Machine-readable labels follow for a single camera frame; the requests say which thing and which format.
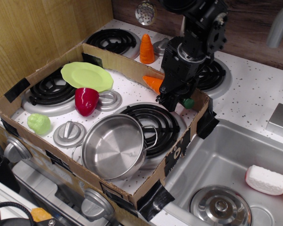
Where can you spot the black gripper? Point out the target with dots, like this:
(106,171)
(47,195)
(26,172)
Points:
(181,73)

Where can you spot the orange toy carrot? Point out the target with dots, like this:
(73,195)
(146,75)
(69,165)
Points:
(155,83)

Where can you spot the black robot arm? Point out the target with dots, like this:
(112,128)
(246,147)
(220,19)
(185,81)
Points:
(204,25)

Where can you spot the orange toy carrot tip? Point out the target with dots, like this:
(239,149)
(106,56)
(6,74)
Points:
(146,50)

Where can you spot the light green toy plate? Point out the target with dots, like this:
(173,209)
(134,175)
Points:
(87,75)

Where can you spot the front right stove burner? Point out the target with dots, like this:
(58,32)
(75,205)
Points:
(160,127)

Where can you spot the stove burner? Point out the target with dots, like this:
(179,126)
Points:
(119,41)
(160,127)
(215,79)
(52,96)

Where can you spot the back right stove burner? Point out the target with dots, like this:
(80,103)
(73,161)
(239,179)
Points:
(215,79)

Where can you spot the silver knob back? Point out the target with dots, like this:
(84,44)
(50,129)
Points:
(160,46)

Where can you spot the silver knob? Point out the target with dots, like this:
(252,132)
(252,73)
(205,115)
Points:
(69,134)
(160,46)

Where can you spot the steel pot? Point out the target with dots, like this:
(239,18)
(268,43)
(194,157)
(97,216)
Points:
(115,147)

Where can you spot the back left stove burner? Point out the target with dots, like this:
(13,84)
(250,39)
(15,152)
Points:
(119,41)

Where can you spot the steel sink basin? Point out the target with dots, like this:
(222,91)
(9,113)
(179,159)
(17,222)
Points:
(223,159)

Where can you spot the red toy pepper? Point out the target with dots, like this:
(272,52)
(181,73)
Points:
(86,100)

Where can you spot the hanging slotted spoon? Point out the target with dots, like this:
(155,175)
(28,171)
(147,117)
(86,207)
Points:
(146,12)

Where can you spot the silver knob front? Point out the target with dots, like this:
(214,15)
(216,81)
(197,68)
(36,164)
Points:
(69,134)

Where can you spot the steel pot lid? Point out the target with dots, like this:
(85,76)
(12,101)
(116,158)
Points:
(220,206)

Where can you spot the front left stove burner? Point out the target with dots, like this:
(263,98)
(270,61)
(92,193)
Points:
(52,96)

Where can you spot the white red toy sponge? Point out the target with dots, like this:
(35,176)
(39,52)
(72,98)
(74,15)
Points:
(264,180)

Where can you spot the oven knob right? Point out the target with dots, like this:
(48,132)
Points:
(95,206)

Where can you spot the oven knob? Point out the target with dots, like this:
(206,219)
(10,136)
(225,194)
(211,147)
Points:
(15,151)
(95,206)

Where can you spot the green toy lettuce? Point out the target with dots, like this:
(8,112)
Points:
(39,123)

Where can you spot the silver faucet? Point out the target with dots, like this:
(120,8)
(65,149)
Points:
(275,40)

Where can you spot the cardboard fence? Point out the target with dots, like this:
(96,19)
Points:
(151,197)

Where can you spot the oven knob left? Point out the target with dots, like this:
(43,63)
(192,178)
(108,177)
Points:
(15,151)

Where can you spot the yellow toy piece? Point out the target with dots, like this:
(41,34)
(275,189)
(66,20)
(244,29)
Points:
(39,214)

